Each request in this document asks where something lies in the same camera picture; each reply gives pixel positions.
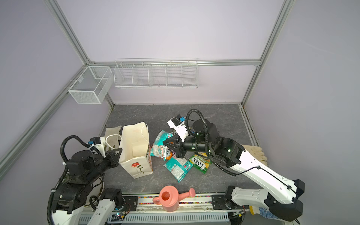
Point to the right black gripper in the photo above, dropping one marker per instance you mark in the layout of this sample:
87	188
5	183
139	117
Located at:
176	141

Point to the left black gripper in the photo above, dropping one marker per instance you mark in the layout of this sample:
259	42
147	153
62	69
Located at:
114	159

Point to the teal snack pack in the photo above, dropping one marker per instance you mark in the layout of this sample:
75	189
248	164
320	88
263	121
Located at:
178	167
158	148

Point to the white paper gift bag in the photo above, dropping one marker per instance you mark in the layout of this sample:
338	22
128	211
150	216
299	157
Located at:
135	158

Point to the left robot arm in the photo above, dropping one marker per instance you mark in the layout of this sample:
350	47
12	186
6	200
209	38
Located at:
76	181

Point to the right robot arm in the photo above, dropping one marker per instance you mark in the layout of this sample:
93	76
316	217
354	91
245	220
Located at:
277	194

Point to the green Fox's spring tea bag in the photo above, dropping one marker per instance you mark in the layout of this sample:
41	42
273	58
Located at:
201	162

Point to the beige work glove left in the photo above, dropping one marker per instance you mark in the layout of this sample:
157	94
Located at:
114	133

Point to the beige work glove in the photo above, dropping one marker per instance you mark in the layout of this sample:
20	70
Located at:
257	152
114	133

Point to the pink watering can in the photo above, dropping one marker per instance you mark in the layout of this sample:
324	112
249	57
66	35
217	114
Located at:
169	198

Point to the beige work glove right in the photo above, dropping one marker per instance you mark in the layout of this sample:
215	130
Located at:
257	152

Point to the white mesh box basket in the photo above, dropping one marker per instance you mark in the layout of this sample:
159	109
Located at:
92	86

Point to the white blue dotted glove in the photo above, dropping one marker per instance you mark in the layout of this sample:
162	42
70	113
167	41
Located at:
262	212

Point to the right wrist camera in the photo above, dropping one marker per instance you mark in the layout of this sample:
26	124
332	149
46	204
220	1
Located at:
178	124

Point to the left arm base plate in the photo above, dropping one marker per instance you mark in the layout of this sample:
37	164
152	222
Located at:
130	203

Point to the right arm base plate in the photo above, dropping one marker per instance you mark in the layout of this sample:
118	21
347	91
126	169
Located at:
220	203

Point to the white vented rail cover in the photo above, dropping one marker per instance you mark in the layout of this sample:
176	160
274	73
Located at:
168	218

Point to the white wire shelf basket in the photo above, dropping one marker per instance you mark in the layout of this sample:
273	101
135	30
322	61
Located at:
156	73

